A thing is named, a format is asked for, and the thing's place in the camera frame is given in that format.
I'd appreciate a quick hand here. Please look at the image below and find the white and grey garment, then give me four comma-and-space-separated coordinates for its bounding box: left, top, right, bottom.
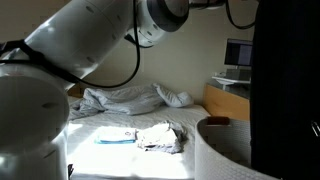
136, 120, 188, 154

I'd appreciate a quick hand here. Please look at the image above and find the black hooded jacket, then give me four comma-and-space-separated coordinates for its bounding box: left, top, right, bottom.
249, 0, 320, 180

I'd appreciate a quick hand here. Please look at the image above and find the white bed mattress sheet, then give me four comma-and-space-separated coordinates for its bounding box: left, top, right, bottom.
66, 96, 212, 180

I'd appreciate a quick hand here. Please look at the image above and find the white round laundry hamper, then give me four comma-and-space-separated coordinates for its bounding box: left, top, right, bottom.
194, 115, 281, 180

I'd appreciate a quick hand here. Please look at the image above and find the grey pillow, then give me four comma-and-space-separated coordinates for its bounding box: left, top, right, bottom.
153, 83, 195, 108

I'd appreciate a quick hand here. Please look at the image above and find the rumpled grey duvet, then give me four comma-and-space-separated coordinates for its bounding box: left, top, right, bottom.
68, 83, 168, 121

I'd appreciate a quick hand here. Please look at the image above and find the folded white shirt blue trim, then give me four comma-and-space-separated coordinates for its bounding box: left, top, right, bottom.
94, 127, 138, 145

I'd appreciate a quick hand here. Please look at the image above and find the white desk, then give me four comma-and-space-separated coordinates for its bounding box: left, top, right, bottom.
211, 75, 252, 92

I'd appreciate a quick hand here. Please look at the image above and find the grey box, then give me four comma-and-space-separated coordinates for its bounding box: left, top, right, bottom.
225, 68, 252, 82

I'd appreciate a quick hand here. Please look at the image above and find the black computer monitor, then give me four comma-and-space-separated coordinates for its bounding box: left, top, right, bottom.
223, 38, 254, 67

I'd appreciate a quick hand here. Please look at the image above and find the small black object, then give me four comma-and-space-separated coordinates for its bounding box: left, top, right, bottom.
67, 163, 75, 179

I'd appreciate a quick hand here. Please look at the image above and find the light wooden bed frame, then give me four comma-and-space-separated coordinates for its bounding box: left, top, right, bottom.
202, 83, 251, 122

